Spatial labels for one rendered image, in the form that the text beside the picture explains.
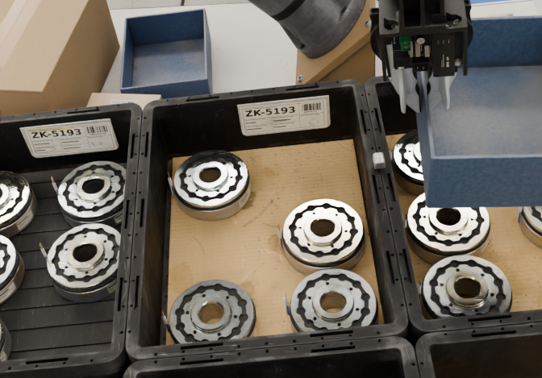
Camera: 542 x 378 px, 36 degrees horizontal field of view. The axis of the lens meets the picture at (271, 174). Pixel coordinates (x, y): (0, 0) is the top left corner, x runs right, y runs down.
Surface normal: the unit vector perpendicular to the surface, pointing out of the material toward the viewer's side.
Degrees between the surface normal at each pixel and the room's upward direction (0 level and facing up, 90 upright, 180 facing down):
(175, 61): 0
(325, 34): 73
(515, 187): 90
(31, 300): 0
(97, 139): 90
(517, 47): 90
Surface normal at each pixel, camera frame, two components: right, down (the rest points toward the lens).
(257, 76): -0.09, -0.66
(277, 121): 0.05, 0.74
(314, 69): -0.76, -0.46
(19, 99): -0.16, 0.74
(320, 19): -0.11, 0.42
